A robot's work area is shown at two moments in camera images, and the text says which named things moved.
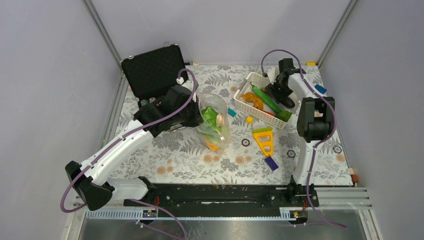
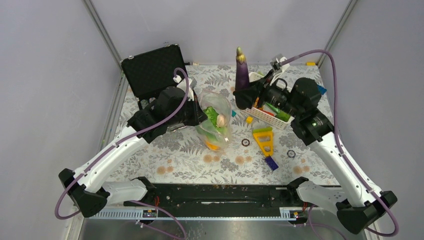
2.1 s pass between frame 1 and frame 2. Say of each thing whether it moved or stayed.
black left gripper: stayed
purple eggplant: moved
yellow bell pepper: stayed
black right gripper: moved
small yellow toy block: stayed
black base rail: stayed
